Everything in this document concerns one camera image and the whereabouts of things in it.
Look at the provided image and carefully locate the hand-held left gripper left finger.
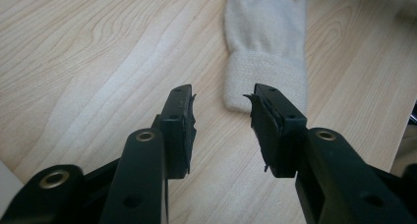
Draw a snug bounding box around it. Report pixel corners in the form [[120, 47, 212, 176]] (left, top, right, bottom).
[[151, 84, 198, 180]]

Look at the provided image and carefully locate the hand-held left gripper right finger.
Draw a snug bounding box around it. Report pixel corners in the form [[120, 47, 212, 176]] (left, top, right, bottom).
[[243, 83, 308, 179]]

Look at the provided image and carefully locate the cream knitted glove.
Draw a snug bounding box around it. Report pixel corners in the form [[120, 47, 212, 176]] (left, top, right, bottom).
[[223, 0, 308, 115]]

